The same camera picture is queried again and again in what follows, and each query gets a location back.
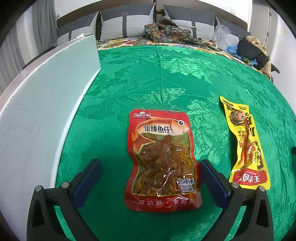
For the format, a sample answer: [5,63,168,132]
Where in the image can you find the dark floral cloth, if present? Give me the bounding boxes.
[144,17,202,45]

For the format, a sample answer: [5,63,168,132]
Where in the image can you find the yellow packet red label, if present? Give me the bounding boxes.
[219,95,271,191]

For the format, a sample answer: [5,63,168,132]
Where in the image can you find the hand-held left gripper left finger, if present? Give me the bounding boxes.
[26,159,102,241]

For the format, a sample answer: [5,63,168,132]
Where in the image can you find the black bag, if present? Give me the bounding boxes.
[237,38,270,70]

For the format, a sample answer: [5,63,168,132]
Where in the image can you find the green patterned blanket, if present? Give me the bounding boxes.
[55,45,296,241]

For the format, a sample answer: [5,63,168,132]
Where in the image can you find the clear plastic bag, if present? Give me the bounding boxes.
[212,25,232,51]

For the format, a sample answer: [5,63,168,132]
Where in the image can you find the blue cloth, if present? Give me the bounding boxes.
[225,45,240,57]

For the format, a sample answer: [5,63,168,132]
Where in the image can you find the white cardboard box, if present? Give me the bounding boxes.
[0,34,102,233]

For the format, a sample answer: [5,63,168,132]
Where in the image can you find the white door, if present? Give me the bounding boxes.
[249,0,278,54]

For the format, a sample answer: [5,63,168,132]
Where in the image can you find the grey strapped cushion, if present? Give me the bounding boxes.
[215,17,248,45]
[163,4,216,39]
[57,11,99,46]
[100,2,156,41]

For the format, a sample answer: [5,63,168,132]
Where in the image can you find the red fish snack packet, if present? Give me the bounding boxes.
[124,109,202,213]

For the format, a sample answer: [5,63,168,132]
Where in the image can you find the beige patterned cloth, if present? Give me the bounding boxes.
[245,35,275,82]

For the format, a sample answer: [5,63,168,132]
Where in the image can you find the scattered small wrappers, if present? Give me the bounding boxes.
[201,39,218,51]

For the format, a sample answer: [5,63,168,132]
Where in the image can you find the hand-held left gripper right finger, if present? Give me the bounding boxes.
[199,159,274,241]

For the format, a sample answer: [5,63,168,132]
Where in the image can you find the grey curtain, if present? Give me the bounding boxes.
[0,0,59,78]

